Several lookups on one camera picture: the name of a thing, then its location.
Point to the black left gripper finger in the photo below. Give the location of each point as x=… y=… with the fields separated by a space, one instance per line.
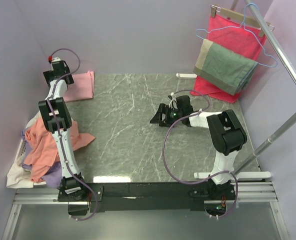
x=68 y=78
x=48 y=75

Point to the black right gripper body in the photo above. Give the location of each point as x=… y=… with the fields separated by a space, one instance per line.
x=174 y=115

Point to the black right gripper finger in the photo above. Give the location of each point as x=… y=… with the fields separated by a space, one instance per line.
x=160 y=115
x=166 y=123

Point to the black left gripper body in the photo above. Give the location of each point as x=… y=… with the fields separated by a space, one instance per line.
x=68 y=71

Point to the pink t-shirt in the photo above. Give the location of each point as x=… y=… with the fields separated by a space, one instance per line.
x=82 y=88

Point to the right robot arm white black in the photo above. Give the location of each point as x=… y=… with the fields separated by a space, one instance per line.
x=226 y=132

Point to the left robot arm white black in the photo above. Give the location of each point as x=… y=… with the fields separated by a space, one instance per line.
x=58 y=122

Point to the white rack foot rear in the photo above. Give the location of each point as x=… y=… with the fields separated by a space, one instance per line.
x=186 y=76

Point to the white rack foot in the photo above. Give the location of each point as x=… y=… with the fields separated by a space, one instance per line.
x=242 y=176
x=186 y=76

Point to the green beige folded cloth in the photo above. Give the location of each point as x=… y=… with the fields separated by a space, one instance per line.
x=224 y=68

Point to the salmon orange t-shirt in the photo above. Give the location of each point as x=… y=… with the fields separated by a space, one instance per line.
x=44 y=150

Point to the red mesh laundry bag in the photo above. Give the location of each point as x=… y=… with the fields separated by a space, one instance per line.
x=236 y=40

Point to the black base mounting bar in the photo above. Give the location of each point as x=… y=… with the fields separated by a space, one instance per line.
x=139 y=196

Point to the white laundry basket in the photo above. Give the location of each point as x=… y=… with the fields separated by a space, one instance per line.
x=21 y=152

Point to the lavender purple t-shirt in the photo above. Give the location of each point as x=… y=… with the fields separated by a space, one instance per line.
x=53 y=176

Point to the white rack foot front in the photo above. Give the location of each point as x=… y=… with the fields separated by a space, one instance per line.
x=242 y=176

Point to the wooden clip hanger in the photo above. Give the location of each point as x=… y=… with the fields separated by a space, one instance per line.
x=236 y=16

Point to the white cream t-shirt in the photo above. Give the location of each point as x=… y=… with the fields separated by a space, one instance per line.
x=19 y=177

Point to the silver clothes rack pole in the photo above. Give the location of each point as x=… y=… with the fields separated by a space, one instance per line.
x=292 y=73

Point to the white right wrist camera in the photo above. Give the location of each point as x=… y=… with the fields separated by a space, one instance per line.
x=173 y=101

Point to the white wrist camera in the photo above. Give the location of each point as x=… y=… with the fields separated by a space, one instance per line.
x=53 y=59
x=173 y=101

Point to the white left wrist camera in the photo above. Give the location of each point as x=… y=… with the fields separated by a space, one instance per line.
x=53 y=59

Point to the blue wire hanger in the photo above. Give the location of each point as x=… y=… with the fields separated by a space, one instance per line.
x=243 y=26

